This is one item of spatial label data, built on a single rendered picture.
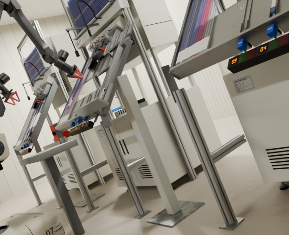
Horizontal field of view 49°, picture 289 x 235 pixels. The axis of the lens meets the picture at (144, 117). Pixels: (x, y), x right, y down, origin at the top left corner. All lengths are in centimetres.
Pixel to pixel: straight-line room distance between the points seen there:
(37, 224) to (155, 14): 167
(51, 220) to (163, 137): 91
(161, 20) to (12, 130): 415
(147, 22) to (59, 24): 460
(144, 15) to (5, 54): 429
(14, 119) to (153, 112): 420
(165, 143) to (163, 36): 83
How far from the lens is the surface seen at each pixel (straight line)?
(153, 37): 241
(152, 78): 223
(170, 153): 223
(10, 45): 647
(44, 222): 186
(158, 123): 221
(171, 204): 180
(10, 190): 601
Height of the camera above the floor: 64
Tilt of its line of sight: 2 degrees down
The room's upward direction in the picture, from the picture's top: 22 degrees counter-clockwise
